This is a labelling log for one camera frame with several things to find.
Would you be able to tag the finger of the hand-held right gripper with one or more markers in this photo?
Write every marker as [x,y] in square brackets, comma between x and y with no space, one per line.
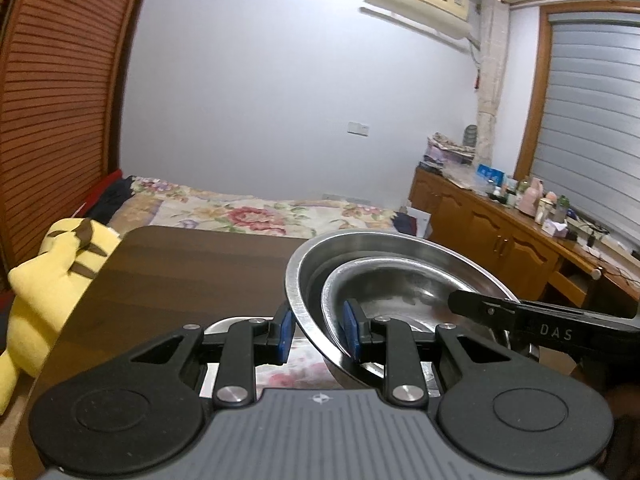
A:
[480,307]

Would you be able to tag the wooden sideboard cabinet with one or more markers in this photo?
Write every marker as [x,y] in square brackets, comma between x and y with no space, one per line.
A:
[475,230]

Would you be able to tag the white tissue box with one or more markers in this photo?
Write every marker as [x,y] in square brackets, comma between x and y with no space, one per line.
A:
[556,228]

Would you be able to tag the small steel bowl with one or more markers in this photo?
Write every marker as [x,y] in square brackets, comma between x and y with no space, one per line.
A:
[400,285]

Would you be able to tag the stack of folded cloths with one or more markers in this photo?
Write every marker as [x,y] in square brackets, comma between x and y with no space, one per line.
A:
[447,150]

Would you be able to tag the white wall switch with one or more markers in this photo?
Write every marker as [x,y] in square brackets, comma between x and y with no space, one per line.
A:
[358,128]

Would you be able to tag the pink thermos bottle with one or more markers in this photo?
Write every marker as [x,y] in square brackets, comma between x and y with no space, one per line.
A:
[531,196]

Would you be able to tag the white floral square plate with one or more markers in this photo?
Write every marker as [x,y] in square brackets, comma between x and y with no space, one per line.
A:
[300,366]

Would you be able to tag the dark red-edged quilt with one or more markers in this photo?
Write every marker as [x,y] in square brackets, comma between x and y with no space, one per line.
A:
[107,195]

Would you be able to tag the blue carton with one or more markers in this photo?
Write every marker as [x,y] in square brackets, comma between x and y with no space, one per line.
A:
[490,175]

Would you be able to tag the wooden window frame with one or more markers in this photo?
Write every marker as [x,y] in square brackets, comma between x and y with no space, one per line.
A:
[535,95]

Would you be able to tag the clear plastic bag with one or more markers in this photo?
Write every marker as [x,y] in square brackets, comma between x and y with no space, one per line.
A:
[462,177]

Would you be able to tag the cream patterned curtain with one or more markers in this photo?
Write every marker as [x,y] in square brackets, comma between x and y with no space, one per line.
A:
[490,85]

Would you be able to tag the yellow plush toy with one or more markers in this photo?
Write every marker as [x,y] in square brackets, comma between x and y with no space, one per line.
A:
[45,285]

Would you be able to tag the cream wall air conditioner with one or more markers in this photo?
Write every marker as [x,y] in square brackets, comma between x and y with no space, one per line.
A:
[420,2]

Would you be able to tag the black power adapter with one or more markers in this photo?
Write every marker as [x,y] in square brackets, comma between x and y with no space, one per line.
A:
[592,239]

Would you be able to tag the large steel bowl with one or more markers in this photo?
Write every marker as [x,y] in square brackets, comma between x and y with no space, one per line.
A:
[305,280]

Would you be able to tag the wooden louvered wardrobe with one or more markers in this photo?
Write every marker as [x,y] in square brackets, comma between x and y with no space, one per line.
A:
[55,110]

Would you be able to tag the beige lidded cup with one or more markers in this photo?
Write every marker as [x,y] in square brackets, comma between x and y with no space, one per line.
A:
[544,211]

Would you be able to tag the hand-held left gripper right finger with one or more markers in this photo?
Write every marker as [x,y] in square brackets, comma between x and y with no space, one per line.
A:
[351,331]

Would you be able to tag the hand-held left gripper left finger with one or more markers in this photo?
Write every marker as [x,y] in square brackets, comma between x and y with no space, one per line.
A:
[286,334]

